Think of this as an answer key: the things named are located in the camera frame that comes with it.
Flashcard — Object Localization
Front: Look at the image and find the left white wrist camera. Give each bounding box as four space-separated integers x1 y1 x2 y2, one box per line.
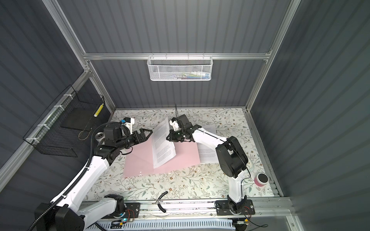
121 117 135 134

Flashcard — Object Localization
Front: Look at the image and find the black corrugated cable conduit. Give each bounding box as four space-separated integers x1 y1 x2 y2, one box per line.
27 122 119 231

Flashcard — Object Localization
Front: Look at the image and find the black wire basket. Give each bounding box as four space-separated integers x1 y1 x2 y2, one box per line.
23 86 109 157

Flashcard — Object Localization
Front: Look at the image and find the stack of printed papers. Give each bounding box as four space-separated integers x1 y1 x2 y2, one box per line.
196 125 225 164

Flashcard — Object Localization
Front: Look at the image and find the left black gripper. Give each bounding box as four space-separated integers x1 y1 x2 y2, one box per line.
116 128 152 152

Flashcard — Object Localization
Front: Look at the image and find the yellow marker pen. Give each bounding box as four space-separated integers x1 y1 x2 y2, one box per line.
93 103 104 117

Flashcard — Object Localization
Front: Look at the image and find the white wire mesh basket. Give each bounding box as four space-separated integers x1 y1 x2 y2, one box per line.
147 57 214 81

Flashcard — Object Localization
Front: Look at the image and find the silver drink can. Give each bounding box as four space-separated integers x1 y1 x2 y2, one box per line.
94 132 105 142

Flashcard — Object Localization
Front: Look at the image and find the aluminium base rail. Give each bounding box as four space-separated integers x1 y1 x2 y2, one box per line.
125 197 297 221

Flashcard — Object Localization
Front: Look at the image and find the printed white paper sheet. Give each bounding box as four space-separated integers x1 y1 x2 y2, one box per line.
151 117 176 168

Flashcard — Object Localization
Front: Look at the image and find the pink file folder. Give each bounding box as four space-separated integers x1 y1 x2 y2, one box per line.
123 140 200 178

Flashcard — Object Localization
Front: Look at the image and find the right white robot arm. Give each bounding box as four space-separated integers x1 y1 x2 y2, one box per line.
166 115 249 213

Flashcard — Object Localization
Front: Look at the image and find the black notebook in basket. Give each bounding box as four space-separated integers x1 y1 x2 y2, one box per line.
60 108 98 131

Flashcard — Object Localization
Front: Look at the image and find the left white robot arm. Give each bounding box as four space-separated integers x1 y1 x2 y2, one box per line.
28 117 153 231

